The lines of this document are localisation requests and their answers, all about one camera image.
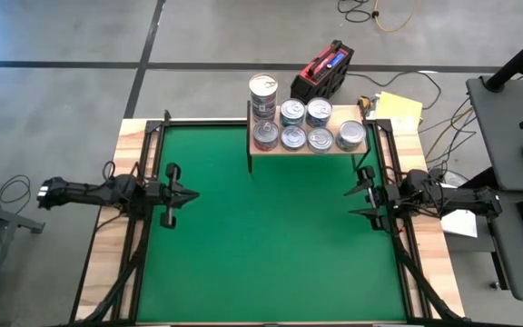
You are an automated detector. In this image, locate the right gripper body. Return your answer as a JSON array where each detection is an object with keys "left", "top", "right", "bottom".
[{"left": 370, "top": 182, "right": 401, "bottom": 214}]

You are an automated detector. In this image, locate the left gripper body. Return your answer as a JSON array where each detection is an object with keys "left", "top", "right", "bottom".
[{"left": 145, "top": 180, "right": 172, "bottom": 213}]

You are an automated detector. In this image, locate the teal label barcode can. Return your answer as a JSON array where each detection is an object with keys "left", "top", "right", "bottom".
[{"left": 307, "top": 126, "right": 335, "bottom": 154}]

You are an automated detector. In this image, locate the silver lid pink label can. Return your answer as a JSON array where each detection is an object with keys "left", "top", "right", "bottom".
[{"left": 252, "top": 120, "right": 281, "bottom": 149}]

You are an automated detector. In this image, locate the yellow paper folder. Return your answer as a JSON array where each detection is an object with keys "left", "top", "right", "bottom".
[{"left": 373, "top": 91, "right": 425, "bottom": 129}]

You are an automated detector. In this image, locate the white paper sheet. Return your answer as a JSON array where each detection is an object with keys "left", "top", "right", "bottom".
[{"left": 440, "top": 208, "right": 479, "bottom": 240}]

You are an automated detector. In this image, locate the thick black pole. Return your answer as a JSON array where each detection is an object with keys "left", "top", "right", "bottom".
[
  {"left": 460, "top": 166, "right": 501, "bottom": 194},
  {"left": 483, "top": 22, "right": 523, "bottom": 93}
]

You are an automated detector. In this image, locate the green table mat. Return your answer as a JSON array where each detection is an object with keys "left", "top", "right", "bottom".
[{"left": 136, "top": 124, "right": 408, "bottom": 323}]

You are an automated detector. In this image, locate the red black toolbox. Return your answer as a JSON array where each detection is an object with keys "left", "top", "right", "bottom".
[{"left": 289, "top": 39, "right": 356, "bottom": 106}]

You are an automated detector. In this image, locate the grey desk top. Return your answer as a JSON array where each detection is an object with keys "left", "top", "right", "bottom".
[
  {"left": 465, "top": 74, "right": 523, "bottom": 192},
  {"left": 481, "top": 189, "right": 523, "bottom": 302}
]

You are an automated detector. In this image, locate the grey metal stand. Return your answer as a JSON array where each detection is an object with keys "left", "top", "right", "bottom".
[{"left": 0, "top": 183, "right": 46, "bottom": 327}]

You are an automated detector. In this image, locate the black aluminium table frame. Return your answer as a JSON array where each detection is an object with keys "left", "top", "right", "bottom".
[{"left": 68, "top": 108, "right": 460, "bottom": 327}]

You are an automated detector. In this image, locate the wooden shelf black metal frame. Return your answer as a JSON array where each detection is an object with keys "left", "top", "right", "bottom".
[{"left": 245, "top": 100, "right": 372, "bottom": 175}]

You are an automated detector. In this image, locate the long black floor cable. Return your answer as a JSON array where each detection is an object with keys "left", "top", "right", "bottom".
[{"left": 348, "top": 70, "right": 443, "bottom": 112}]

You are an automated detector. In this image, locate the yellow power cable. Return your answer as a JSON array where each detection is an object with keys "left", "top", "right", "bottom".
[{"left": 371, "top": 0, "right": 419, "bottom": 34}]

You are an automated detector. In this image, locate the coiled black floor cable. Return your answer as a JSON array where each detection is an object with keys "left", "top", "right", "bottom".
[{"left": 337, "top": 0, "right": 373, "bottom": 24}]

